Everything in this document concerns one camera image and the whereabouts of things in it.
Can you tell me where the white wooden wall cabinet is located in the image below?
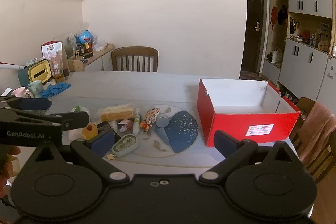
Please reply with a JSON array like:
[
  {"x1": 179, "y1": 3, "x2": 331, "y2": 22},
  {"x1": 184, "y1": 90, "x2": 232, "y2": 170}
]
[{"x1": 262, "y1": 0, "x2": 336, "y2": 98}]

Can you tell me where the white tote bag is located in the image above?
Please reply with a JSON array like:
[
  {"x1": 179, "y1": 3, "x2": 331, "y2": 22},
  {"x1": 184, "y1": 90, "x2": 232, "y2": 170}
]
[{"x1": 272, "y1": 48, "x2": 283, "y2": 64}]

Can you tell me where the red cardboard box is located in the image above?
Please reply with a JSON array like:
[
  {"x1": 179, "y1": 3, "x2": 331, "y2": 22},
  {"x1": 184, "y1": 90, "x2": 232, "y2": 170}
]
[{"x1": 197, "y1": 78, "x2": 301, "y2": 148}]

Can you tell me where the white sideboard wooden top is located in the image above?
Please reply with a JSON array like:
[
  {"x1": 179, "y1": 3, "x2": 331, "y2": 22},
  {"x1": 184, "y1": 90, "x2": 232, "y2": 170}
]
[{"x1": 67, "y1": 43, "x2": 116, "y2": 72}]

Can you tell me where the wooden slat back chair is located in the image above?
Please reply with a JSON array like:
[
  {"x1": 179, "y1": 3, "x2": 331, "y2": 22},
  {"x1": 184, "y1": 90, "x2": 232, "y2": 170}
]
[{"x1": 111, "y1": 46, "x2": 159, "y2": 73}]

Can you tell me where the green mug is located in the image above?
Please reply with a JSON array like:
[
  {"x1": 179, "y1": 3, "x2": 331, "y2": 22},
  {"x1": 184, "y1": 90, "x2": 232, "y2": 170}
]
[{"x1": 28, "y1": 80, "x2": 45, "y2": 98}]

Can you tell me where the glass jar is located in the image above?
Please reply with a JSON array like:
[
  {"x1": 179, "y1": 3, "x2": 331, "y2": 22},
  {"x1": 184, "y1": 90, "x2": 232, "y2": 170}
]
[{"x1": 56, "y1": 49, "x2": 71, "y2": 80}]

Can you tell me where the dark brown door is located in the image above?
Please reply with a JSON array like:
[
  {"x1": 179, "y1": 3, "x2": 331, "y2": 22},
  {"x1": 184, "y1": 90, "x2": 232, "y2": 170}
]
[{"x1": 241, "y1": 0, "x2": 269, "y2": 73}]

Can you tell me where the small pink bottle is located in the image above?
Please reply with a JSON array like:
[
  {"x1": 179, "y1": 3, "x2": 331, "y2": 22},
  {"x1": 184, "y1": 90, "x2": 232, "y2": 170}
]
[{"x1": 118, "y1": 119, "x2": 134, "y2": 133}]

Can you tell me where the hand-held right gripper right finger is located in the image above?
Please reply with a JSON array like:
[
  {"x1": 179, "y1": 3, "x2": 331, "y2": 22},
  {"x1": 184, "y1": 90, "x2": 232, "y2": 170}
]
[{"x1": 199, "y1": 130, "x2": 302, "y2": 186}]

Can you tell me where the cartoon plush toy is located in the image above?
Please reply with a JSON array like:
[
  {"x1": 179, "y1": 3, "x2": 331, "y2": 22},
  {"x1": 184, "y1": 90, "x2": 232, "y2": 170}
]
[{"x1": 145, "y1": 108, "x2": 160, "y2": 125}]

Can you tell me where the green oval case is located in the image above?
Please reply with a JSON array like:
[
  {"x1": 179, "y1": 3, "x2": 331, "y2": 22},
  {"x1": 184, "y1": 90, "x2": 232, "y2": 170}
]
[{"x1": 105, "y1": 134, "x2": 139, "y2": 160}]

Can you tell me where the red hanging bag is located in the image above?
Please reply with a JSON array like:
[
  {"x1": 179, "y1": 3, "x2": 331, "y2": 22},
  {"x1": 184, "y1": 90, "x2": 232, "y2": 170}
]
[{"x1": 270, "y1": 6, "x2": 278, "y2": 31}]

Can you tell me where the person's left hand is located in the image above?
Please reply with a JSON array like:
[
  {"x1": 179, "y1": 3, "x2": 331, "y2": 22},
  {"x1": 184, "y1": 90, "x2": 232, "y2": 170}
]
[{"x1": 0, "y1": 147, "x2": 21, "y2": 197}]

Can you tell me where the white cabinet with stickers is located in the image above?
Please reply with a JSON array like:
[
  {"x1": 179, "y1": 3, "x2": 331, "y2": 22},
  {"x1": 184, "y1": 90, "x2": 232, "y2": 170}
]
[{"x1": 318, "y1": 56, "x2": 336, "y2": 114}]

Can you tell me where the red printed paper box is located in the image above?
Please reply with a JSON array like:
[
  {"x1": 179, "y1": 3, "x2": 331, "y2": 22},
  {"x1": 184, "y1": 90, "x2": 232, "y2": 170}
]
[{"x1": 41, "y1": 41, "x2": 63, "y2": 59}]

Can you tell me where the yellow teal tissue box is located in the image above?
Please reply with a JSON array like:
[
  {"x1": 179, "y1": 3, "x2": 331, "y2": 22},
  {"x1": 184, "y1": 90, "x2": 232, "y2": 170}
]
[{"x1": 18, "y1": 59, "x2": 51, "y2": 88}]

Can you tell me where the yellow sponge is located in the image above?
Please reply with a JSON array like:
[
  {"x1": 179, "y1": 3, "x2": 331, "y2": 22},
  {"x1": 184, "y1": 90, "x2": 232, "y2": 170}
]
[{"x1": 100, "y1": 104, "x2": 135, "y2": 122}]

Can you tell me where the white tube green label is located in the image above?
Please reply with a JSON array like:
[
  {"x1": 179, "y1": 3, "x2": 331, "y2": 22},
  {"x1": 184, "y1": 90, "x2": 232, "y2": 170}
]
[{"x1": 133, "y1": 108, "x2": 141, "y2": 135}]

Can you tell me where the dark blue folding fan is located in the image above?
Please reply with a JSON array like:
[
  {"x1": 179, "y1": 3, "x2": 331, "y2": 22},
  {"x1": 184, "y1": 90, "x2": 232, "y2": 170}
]
[{"x1": 153, "y1": 110, "x2": 198, "y2": 153}]

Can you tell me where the glass cup amber liquid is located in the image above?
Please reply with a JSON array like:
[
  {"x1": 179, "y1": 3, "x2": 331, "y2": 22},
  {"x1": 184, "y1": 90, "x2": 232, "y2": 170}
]
[{"x1": 50, "y1": 60, "x2": 65, "y2": 83}]

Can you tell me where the pink mug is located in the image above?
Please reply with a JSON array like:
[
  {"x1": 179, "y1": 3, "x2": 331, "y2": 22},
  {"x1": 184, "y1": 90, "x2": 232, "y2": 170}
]
[{"x1": 11, "y1": 87, "x2": 34, "y2": 99}]

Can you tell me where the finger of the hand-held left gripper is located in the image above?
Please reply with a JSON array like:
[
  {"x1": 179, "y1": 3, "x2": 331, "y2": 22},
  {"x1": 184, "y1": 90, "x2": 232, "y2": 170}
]
[
  {"x1": 0, "y1": 95, "x2": 53, "y2": 112},
  {"x1": 0, "y1": 107, "x2": 90, "y2": 132}
]

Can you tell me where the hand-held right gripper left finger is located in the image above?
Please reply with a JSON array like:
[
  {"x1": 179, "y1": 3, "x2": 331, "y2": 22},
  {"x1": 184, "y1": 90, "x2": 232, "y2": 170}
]
[{"x1": 28, "y1": 130, "x2": 130, "y2": 186}]

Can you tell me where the blue cloth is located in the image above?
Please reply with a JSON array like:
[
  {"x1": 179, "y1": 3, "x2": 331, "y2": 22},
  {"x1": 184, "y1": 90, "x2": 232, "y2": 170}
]
[{"x1": 41, "y1": 82, "x2": 71, "y2": 98}]

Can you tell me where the orange round container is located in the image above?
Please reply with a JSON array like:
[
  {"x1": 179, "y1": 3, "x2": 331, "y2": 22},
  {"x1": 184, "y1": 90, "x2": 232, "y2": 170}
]
[{"x1": 82, "y1": 122, "x2": 99, "y2": 140}]

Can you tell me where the grey round tin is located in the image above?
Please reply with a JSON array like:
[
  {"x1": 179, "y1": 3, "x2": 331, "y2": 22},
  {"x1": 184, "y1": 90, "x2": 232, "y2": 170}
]
[{"x1": 156, "y1": 114, "x2": 170, "y2": 128}]

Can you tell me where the patterned door rug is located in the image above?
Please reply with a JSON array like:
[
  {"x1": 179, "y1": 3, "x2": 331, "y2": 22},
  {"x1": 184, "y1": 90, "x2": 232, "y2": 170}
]
[{"x1": 240, "y1": 70, "x2": 268, "y2": 81}]

